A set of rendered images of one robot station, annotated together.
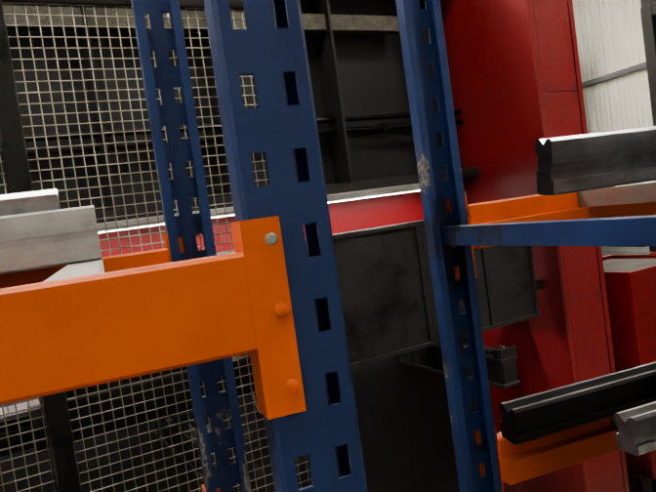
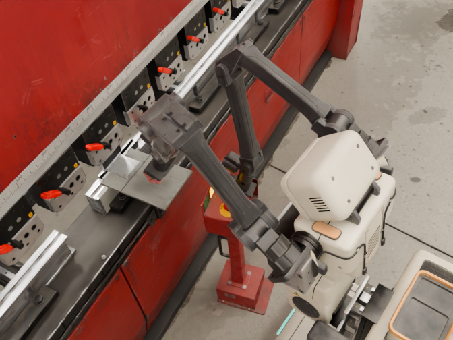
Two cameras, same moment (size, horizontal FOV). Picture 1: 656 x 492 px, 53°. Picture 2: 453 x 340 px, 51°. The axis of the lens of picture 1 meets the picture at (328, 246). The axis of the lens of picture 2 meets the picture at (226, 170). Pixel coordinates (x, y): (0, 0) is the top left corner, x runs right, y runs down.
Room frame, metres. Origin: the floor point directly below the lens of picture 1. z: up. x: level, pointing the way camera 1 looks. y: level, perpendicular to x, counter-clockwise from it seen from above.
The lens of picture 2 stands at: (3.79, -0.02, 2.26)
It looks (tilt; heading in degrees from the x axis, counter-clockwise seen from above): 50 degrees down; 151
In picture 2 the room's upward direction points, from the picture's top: 7 degrees counter-clockwise
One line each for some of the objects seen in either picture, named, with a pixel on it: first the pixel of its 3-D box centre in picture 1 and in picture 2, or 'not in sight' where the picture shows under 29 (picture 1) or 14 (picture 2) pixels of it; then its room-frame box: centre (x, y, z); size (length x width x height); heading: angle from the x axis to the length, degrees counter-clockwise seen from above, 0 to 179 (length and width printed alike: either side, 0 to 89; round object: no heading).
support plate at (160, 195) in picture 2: not in sight; (147, 177); (2.73, 0.24, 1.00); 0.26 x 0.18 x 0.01; 28
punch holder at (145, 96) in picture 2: not in sight; (129, 95); (2.52, 0.32, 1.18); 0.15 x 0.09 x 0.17; 118
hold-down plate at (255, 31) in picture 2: not in sight; (251, 38); (2.17, 1.08, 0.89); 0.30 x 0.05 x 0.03; 118
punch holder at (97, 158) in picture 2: not in sight; (94, 133); (2.61, 0.15, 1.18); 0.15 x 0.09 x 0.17; 118
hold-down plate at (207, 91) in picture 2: not in sight; (212, 88); (2.36, 0.73, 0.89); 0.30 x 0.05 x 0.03; 118
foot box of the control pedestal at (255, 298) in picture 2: not in sight; (245, 285); (2.86, 0.52, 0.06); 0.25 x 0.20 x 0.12; 37
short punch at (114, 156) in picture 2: not in sight; (108, 154); (2.60, 0.17, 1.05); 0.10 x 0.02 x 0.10; 118
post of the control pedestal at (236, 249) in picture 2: not in sight; (236, 250); (2.84, 0.50, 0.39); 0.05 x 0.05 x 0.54; 37
